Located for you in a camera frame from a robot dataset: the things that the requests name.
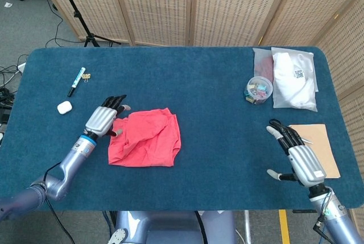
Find woven wooden folding screen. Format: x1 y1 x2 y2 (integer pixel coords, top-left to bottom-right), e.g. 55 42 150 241
32 0 364 228

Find white garment in plastic bag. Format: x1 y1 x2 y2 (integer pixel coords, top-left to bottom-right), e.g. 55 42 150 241
270 47 319 112

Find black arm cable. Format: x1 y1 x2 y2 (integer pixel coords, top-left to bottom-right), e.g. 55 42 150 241
42 163 76 244

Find black-handled scissors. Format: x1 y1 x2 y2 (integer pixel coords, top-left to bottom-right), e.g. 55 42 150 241
268 118 313 144

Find white marker pen black cap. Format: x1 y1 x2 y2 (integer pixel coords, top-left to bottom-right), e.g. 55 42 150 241
67 67 86 98

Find blue-grey robot torso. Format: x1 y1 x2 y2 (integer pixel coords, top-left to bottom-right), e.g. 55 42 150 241
107 210 237 244

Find tangle of floor cables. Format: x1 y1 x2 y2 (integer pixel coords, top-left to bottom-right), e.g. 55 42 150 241
0 53 28 131

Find frosted bag with red garment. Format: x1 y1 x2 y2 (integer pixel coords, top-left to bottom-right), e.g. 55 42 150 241
252 47 275 84

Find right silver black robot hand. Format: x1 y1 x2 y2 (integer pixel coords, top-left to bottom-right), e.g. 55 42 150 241
266 121 327 187

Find black tripod stand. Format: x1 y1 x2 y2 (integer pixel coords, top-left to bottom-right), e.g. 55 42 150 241
52 0 122 48

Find yellow floor tape strip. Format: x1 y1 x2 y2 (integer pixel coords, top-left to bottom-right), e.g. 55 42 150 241
278 209 290 244

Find coral red t-shirt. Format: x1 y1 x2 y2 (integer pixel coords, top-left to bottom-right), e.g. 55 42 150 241
107 107 182 168

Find kraft spiral notebook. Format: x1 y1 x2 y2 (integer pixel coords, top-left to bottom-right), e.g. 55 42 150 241
287 123 341 180

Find blue carpet table mat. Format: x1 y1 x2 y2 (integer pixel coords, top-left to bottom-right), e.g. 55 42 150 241
0 46 364 212

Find white earbuds case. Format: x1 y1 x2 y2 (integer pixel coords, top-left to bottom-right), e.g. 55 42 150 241
57 101 72 115

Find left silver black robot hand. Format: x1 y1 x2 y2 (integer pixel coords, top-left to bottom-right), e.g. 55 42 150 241
84 94 131 138

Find clear jar of binder clips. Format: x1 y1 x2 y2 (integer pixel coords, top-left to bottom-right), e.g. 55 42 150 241
243 76 274 105

